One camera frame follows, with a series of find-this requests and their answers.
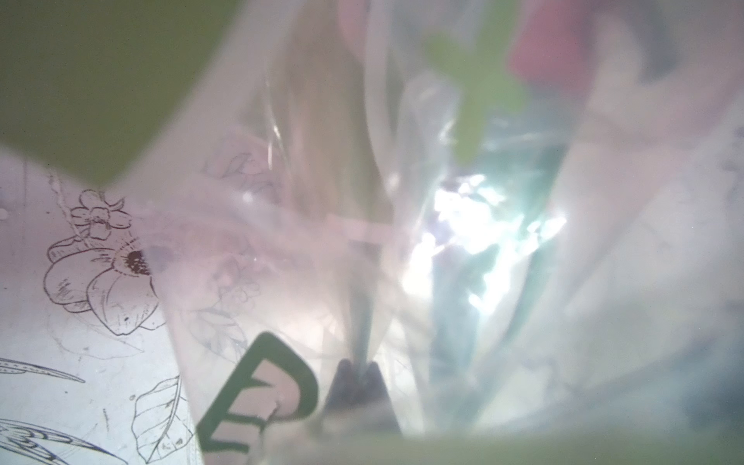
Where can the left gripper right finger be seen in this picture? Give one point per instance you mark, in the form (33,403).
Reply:
(378,413)

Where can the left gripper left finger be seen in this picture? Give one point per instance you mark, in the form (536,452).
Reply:
(340,412)

